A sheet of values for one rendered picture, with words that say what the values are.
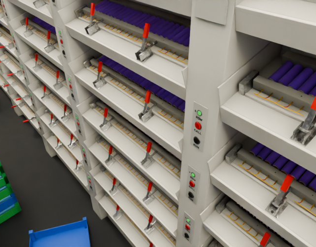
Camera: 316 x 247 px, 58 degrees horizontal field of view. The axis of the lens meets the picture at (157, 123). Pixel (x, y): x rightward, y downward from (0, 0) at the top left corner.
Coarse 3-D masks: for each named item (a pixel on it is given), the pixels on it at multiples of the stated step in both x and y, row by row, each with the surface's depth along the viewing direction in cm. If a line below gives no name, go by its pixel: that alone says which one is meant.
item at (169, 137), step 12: (84, 60) 112; (84, 72) 111; (96, 72) 109; (84, 84) 109; (108, 84) 102; (120, 84) 100; (108, 96) 97; (120, 96) 96; (132, 96) 94; (120, 108) 92; (132, 108) 90; (156, 108) 88; (132, 120) 90; (156, 120) 84; (156, 132) 81; (168, 132) 80; (180, 132) 79; (168, 144) 78; (180, 144) 72; (180, 156) 76
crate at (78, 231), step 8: (72, 224) 158; (80, 224) 160; (32, 232) 151; (40, 232) 154; (48, 232) 156; (56, 232) 158; (64, 232) 159; (72, 232) 159; (80, 232) 159; (88, 232) 154; (32, 240) 154; (40, 240) 155; (48, 240) 155; (56, 240) 155; (64, 240) 155; (72, 240) 155; (80, 240) 155; (88, 240) 155
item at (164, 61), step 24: (96, 0) 104; (120, 0) 97; (72, 24) 99; (96, 24) 90; (120, 24) 85; (144, 24) 83; (168, 24) 79; (96, 48) 91; (120, 48) 81; (144, 48) 73; (168, 48) 73; (144, 72) 74; (168, 72) 68
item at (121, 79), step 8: (96, 64) 108; (104, 72) 106; (112, 72) 102; (120, 80) 98; (128, 80) 96; (136, 88) 92; (144, 96) 90; (152, 96) 88; (160, 104) 85; (168, 104) 84; (160, 112) 84; (168, 112) 83; (176, 112) 81; (176, 120) 81
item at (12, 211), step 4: (16, 204) 167; (12, 208) 166; (16, 208) 168; (20, 208) 170; (8, 212) 165; (12, 212) 167; (16, 212) 169; (0, 216) 162; (4, 216) 164; (8, 216) 166; (0, 220) 163; (4, 220) 165
